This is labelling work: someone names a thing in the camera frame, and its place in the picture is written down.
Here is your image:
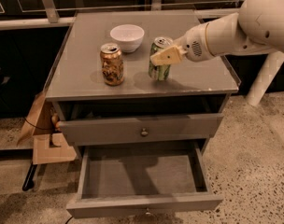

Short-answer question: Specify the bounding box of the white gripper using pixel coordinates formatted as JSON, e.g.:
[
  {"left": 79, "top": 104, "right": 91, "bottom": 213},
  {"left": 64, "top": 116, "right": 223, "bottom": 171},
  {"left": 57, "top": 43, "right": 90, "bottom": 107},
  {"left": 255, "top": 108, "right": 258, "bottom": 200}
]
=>
[{"left": 150, "top": 23, "right": 214, "bottom": 66}]

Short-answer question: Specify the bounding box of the green soda can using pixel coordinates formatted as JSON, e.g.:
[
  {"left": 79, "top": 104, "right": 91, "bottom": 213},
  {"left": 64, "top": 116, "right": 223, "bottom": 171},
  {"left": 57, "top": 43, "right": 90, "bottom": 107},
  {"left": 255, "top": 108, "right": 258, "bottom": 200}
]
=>
[{"left": 149, "top": 36, "right": 173, "bottom": 81}]

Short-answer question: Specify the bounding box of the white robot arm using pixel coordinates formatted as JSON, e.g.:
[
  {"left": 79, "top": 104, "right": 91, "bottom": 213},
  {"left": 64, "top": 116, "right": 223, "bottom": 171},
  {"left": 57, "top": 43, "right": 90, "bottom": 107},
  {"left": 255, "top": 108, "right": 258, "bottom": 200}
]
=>
[{"left": 150, "top": 0, "right": 284, "bottom": 65}]

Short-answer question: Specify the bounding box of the grey drawer cabinet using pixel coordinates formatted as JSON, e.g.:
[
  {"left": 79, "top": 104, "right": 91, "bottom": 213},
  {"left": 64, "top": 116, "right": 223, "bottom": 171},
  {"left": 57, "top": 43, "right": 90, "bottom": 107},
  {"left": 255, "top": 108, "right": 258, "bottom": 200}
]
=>
[{"left": 46, "top": 10, "right": 238, "bottom": 149}]

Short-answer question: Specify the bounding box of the gold brown soda can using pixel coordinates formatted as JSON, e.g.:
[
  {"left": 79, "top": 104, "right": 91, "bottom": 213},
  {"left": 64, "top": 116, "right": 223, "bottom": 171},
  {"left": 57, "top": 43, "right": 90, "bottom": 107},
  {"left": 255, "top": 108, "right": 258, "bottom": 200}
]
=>
[{"left": 100, "top": 43, "right": 124, "bottom": 86}]

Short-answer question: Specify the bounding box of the grey top drawer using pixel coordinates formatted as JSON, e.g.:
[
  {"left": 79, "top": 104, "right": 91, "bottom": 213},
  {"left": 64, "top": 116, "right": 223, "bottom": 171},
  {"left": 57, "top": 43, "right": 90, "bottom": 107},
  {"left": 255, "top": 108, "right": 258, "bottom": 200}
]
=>
[{"left": 60, "top": 113, "right": 223, "bottom": 146}]

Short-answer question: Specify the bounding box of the grey open middle drawer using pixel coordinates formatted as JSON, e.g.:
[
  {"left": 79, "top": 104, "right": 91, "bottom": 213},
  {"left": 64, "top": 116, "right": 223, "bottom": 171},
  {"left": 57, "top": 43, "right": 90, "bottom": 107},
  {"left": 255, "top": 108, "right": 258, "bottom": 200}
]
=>
[{"left": 66, "top": 141, "right": 222, "bottom": 218}]

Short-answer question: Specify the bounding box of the white ceramic bowl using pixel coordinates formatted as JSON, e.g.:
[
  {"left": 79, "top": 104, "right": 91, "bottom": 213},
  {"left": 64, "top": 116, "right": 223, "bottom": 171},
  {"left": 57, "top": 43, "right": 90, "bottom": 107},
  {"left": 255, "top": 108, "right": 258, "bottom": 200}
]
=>
[{"left": 110, "top": 24, "right": 145, "bottom": 53}]

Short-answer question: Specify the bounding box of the brown paper bag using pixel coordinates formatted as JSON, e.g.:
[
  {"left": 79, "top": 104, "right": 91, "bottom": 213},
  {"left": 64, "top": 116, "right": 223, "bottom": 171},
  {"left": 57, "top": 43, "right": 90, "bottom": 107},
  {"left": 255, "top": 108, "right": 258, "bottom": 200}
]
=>
[{"left": 17, "top": 91, "right": 53, "bottom": 146}]

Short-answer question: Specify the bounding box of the metal window railing frame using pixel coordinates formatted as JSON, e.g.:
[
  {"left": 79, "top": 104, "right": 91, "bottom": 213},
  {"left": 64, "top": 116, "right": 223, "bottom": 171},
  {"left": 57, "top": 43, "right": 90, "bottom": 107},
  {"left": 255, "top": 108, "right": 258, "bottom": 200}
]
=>
[{"left": 0, "top": 0, "right": 264, "bottom": 32}]

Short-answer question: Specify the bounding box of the black cable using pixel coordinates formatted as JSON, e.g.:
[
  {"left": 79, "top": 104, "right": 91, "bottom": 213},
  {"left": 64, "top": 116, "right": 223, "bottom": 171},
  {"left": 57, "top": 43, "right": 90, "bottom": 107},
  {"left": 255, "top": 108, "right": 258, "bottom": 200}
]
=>
[{"left": 22, "top": 117, "right": 56, "bottom": 132}]

